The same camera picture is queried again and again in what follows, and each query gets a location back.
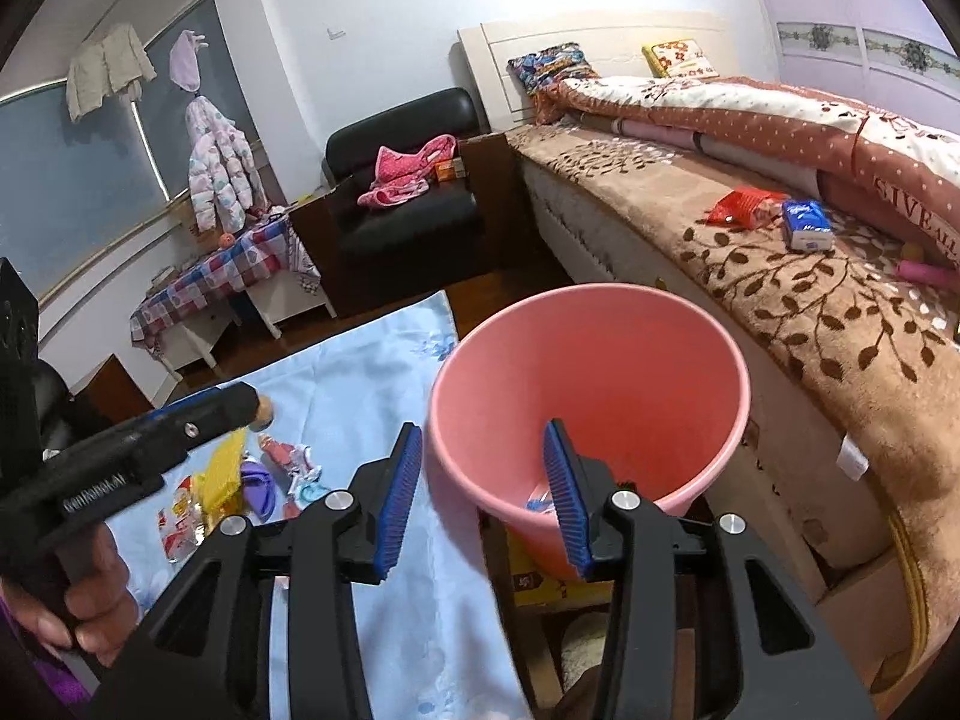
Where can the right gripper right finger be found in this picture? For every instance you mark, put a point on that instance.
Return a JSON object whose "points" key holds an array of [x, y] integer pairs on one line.
{"points": [[762, 649]]}

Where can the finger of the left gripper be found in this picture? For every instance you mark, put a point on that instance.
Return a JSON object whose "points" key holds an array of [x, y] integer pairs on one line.
{"points": [[100, 477], [239, 399]]}

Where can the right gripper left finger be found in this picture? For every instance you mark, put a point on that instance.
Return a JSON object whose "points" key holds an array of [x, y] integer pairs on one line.
{"points": [[203, 650]]}

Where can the yellow foam net sleeve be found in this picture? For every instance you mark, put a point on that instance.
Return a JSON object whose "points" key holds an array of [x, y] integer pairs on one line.
{"points": [[219, 487]]}

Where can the maroon snack wrapper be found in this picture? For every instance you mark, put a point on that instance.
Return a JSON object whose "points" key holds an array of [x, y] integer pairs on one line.
{"points": [[293, 460]]}

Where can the purple wrapper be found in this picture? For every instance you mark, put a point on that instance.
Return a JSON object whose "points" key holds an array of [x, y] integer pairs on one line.
{"points": [[258, 489]]}

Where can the clear red snack wrapper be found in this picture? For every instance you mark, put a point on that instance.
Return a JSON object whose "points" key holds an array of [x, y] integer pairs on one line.
{"points": [[181, 524]]}

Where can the blue foam net sleeve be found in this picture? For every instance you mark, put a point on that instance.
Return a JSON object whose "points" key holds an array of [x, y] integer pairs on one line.
{"points": [[540, 504]]}

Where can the red teal wrapper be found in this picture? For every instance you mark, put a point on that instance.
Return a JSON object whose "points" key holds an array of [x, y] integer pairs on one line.
{"points": [[303, 494]]}

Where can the person's left hand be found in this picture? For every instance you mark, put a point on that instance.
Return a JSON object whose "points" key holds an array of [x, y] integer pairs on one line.
{"points": [[105, 611]]}

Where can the right walnut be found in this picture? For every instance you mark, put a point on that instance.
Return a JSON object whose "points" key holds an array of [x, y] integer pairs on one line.
{"points": [[264, 416]]}

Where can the white side table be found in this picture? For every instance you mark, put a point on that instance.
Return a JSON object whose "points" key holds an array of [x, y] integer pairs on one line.
{"points": [[264, 307]]}

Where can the plaid tablecloth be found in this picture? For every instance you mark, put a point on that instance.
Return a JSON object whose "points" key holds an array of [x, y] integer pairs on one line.
{"points": [[256, 256]]}

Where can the bed with brown blanket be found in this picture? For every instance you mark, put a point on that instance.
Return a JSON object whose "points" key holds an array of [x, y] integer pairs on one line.
{"points": [[850, 462]]}

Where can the pink puffer jacket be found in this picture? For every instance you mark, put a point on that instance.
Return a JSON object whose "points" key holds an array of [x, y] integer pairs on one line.
{"points": [[224, 184]]}

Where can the light blue floral cloth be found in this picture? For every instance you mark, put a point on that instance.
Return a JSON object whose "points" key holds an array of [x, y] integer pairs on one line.
{"points": [[430, 635]]}

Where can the cardboard box under bucket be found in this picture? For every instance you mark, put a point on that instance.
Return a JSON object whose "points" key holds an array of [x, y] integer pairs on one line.
{"points": [[535, 590]]}

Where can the pink garment on armchair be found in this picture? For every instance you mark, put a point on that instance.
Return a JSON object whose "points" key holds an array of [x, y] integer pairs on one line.
{"points": [[401, 177]]}

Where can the black leather armchair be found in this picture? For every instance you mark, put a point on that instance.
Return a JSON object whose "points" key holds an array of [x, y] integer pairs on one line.
{"points": [[420, 198]]}

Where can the pink plastic bucket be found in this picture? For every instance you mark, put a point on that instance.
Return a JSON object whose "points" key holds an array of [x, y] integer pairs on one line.
{"points": [[644, 380]]}

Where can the orange box on armchair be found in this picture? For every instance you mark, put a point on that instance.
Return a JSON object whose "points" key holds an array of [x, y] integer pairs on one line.
{"points": [[450, 170]]}

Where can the pink hanging hat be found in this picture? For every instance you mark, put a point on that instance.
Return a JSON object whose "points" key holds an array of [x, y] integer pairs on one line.
{"points": [[183, 60]]}

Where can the beige hanging garment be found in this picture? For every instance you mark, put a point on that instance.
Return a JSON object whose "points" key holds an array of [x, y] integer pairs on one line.
{"points": [[115, 65]]}

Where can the blue tissue pack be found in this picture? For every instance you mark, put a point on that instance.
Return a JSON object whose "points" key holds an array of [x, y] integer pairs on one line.
{"points": [[806, 227]]}

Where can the red snack bag on bed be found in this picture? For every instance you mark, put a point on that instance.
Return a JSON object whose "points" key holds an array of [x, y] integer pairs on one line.
{"points": [[747, 207]]}

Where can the colourful patterned pillow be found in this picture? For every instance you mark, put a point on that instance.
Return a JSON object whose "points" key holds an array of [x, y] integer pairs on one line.
{"points": [[541, 70]]}

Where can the polka dot floral quilt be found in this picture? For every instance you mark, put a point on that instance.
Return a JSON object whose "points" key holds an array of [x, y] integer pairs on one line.
{"points": [[908, 167]]}

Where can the yellow floral pillow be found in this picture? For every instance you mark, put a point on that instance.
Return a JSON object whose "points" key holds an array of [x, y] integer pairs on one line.
{"points": [[679, 59]]}

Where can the white wardrobe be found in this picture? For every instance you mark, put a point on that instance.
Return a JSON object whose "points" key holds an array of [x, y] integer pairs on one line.
{"points": [[888, 53]]}

